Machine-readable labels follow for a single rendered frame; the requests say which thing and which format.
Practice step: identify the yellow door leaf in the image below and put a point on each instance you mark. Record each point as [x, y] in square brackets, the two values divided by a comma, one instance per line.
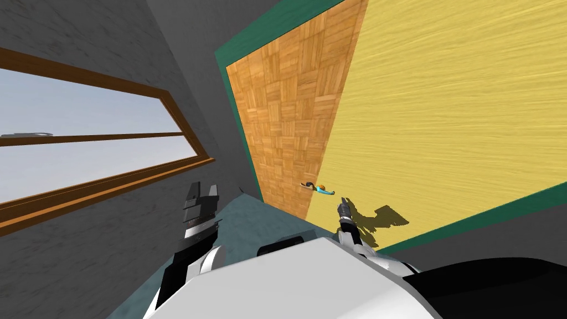
[443, 110]

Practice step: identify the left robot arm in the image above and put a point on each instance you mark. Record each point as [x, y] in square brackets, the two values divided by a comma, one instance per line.
[188, 254]

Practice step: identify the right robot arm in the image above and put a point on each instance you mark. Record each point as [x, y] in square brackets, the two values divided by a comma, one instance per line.
[478, 288]

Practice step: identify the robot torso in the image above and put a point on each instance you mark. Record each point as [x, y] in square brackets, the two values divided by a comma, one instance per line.
[292, 288]

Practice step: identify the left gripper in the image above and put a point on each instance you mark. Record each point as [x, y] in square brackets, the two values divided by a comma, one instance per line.
[200, 214]

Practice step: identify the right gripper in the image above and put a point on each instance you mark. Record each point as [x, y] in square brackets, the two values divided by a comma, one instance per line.
[344, 211]

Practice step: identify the brown framed window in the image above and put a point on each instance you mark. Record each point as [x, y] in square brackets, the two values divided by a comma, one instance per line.
[88, 133]

